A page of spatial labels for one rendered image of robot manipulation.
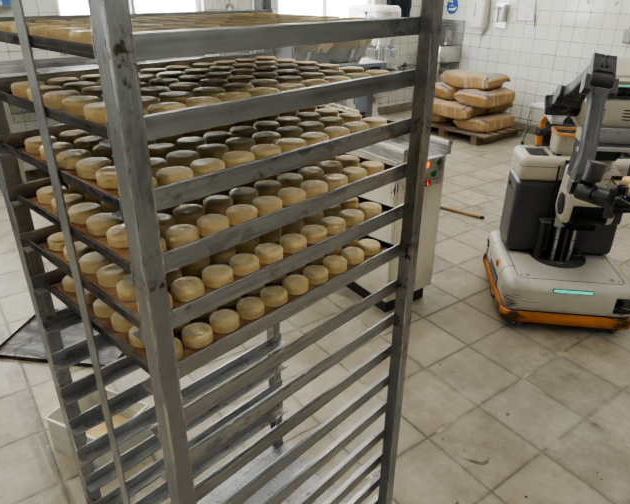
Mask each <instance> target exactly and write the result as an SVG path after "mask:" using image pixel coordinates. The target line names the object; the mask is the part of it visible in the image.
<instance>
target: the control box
mask: <svg viewBox="0 0 630 504"><path fill-rule="evenodd" d="M444 158H445V155H442V154H437V155H433V156H428V160H427V162H430V166H429V167H428V168H427V170H426V180H425V187H426V186H427V185H428V184H427V181H428V180H429V181H428V182H429V185H428V186H430V185H434V184H438V183H441V182H442V175H443V166H444ZM439 159H441V161H442V162H441V164H440V165H437V161H438V160H439ZM433 171H436V172H437V174H436V176H435V177H432V175H431V174H432V172H433Z"/></svg>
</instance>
